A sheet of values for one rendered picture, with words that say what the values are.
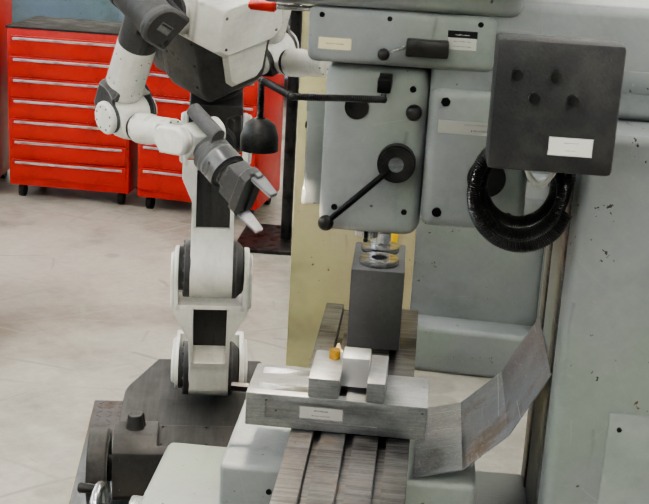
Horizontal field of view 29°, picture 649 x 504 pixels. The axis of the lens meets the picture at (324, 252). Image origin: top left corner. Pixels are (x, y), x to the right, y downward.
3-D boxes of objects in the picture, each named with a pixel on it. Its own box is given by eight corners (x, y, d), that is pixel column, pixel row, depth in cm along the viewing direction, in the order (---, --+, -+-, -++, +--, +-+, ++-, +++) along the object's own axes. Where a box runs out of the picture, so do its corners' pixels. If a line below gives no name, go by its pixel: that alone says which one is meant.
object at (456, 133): (418, 226, 231) (430, 87, 224) (421, 194, 255) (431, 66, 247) (522, 235, 230) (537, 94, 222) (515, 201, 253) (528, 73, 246)
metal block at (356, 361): (340, 386, 243) (342, 357, 242) (343, 374, 249) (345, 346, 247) (367, 388, 243) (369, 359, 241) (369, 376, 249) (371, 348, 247)
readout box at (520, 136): (486, 170, 201) (498, 38, 195) (484, 157, 210) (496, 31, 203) (612, 179, 199) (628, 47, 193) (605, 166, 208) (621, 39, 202)
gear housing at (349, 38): (305, 61, 225) (308, 5, 222) (319, 43, 248) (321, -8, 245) (493, 74, 222) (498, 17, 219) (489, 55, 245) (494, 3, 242)
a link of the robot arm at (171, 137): (185, 157, 272) (148, 151, 281) (217, 148, 277) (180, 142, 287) (182, 128, 270) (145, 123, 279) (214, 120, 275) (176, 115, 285)
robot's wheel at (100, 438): (93, 484, 326) (93, 413, 320) (112, 484, 326) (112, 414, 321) (84, 523, 307) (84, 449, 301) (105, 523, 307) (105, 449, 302)
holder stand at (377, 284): (345, 347, 285) (351, 263, 279) (350, 314, 306) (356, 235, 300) (398, 351, 284) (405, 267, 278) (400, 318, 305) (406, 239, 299)
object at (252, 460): (217, 519, 247) (218, 464, 244) (244, 442, 280) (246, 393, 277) (471, 544, 244) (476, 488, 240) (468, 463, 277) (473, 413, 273)
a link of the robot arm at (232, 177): (225, 221, 270) (192, 185, 274) (258, 210, 276) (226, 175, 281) (241, 178, 261) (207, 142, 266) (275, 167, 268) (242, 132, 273)
